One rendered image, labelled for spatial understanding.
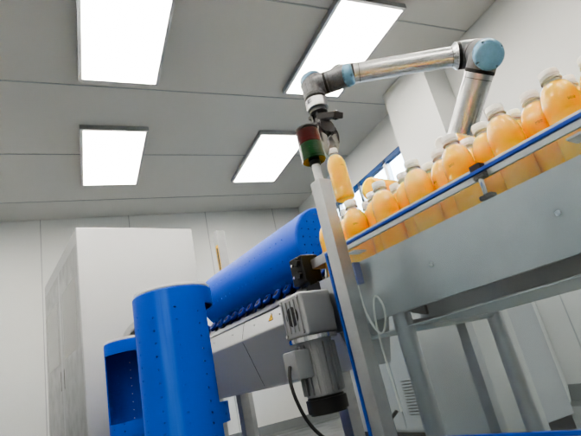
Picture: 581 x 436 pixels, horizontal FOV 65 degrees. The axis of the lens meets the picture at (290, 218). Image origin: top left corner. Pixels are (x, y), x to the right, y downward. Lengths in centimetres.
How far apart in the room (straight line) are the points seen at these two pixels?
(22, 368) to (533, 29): 650
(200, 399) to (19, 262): 558
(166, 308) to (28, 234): 557
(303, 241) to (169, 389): 66
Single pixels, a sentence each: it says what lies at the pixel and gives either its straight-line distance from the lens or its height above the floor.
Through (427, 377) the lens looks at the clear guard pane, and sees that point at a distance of 112.
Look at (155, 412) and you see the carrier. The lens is 165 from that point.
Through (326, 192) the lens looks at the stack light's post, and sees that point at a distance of 118.
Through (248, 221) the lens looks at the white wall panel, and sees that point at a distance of 754.
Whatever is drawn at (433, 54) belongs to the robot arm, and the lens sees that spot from 212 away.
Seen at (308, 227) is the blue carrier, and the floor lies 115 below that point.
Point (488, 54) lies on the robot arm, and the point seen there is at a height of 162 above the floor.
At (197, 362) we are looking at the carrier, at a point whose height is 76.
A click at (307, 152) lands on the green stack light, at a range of 121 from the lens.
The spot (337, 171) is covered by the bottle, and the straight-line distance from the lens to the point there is 174.
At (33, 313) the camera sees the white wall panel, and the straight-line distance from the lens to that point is 681.
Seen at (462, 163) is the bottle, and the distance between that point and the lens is 117.
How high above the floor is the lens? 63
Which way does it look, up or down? 19 degrees up
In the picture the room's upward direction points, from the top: 13 degrees counter-clockwise
